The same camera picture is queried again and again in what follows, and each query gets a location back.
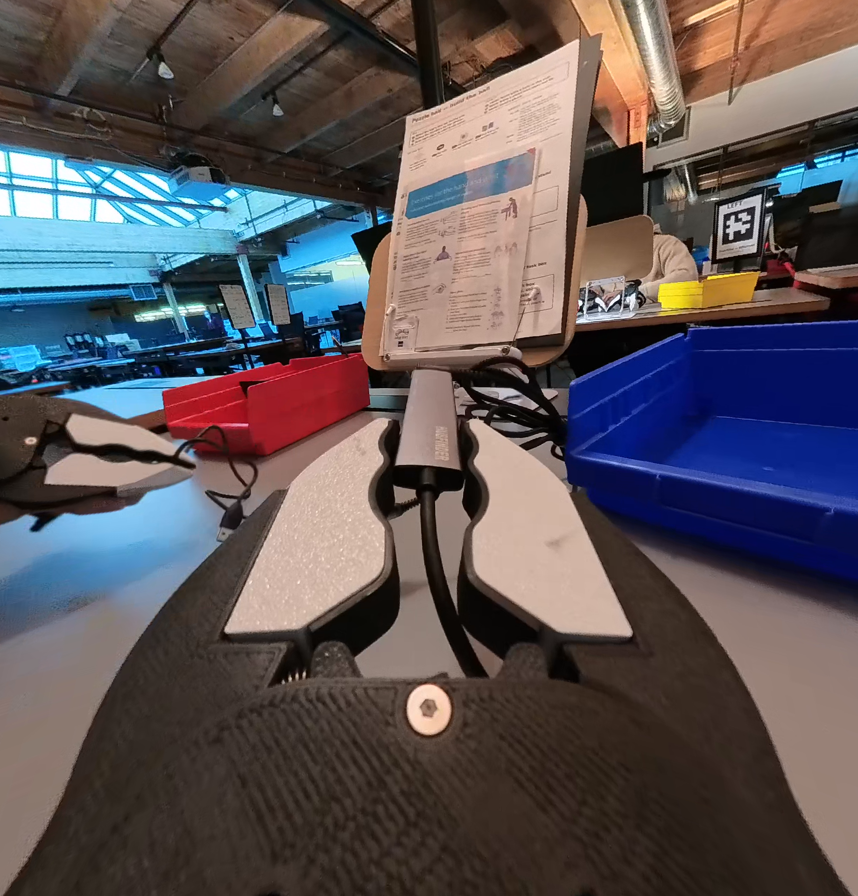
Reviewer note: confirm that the black and white marker sign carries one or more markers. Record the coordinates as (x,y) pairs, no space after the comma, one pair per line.
(738,227)

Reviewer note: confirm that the yellow plastic bin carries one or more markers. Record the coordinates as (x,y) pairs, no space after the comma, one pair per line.
(709,290)

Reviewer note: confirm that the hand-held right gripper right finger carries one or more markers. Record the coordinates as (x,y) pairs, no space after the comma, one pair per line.
(541,553)

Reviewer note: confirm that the red plastic bin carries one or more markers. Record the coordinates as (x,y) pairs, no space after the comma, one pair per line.
(275,406)

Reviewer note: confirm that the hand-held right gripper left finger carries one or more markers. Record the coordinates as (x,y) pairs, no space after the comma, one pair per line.
(317,546)

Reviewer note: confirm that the small blue-header instruction sheet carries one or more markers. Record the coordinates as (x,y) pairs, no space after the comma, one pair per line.
(464,245)

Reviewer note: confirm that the hanging light bulb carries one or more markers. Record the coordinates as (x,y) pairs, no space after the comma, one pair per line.
(164,68)
(277,106)

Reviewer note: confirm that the person's left hand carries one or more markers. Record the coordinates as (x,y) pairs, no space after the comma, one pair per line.
(23,509)

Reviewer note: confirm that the wooden table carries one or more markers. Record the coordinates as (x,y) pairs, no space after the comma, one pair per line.
(751,308)

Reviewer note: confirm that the white sign on stand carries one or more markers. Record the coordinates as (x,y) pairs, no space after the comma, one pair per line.
(236,306)
(278,304)

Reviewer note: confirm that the silver ventilation duct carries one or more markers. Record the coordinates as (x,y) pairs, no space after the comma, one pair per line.
(653,63)

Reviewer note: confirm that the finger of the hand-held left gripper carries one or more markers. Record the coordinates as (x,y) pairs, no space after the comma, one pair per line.
(114,474)
(107,434)

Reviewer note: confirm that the black ceiling pole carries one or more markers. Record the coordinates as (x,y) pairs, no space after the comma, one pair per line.
(429,49)

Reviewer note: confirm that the large printed instruction sheet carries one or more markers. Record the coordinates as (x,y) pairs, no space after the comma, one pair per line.
(527,91)

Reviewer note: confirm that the clear acrylic holder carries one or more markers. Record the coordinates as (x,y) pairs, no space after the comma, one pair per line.
(611,297)

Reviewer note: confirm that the blue plastic bin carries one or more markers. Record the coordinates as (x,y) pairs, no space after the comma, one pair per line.
(737,448)

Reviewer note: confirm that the black monitor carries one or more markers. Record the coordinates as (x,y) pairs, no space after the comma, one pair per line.
(614,185)
(369,248)

